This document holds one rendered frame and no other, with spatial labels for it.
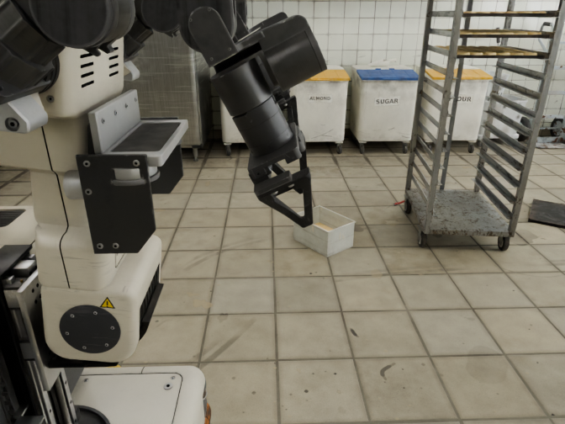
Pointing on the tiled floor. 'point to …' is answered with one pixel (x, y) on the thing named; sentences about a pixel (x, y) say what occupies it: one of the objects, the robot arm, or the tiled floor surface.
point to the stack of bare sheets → (547, 214)
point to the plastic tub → (326, 232)
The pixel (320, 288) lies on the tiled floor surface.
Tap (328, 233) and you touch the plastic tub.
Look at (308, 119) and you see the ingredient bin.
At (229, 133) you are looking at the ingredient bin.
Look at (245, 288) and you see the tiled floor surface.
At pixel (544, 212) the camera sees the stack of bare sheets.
